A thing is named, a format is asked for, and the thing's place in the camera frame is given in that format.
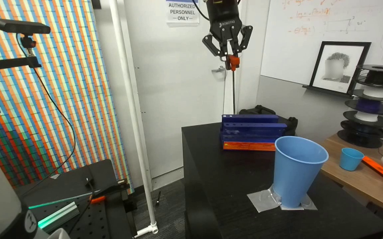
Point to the blue tool rack orange base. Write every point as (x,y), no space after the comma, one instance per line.
(252,132)

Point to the grey tape patch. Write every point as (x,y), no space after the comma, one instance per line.
(262,200)

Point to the blue filament spool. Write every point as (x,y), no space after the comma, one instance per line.
(368,106)

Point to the white filament spool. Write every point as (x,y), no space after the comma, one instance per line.
(365,115)
(375,93)

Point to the black optical breadboard table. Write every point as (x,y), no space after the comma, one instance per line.
(93,216)

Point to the black framed picture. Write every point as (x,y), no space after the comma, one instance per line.
(337,66)

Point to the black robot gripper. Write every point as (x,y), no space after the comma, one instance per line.
(222,19)

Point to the wooden side table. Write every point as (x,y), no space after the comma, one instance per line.
(359,180)

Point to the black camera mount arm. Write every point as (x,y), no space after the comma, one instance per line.
(9,63)

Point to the black bag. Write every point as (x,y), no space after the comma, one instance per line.
(262,108)

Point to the black stereo camera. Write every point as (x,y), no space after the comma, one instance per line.
(20,26)

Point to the colourful striped backdrop panel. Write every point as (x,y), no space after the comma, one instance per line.
(66,87)

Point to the small blue cup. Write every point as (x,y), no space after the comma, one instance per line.
(349,159)

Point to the green lit aluminium bar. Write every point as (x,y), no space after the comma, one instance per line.
(56,212)

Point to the whiteboard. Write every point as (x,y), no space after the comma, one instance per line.
(332,30)

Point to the black cabinet table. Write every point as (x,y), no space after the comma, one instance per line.
(226,193)

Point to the black empty filament spool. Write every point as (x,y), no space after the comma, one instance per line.
(379,75)

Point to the large blue plastic cup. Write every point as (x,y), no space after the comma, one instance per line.
(298,172)

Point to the authorized personnel paper sign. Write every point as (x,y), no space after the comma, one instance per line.
(181,10)

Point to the white vertical pole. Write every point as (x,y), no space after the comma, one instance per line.
(131,110)

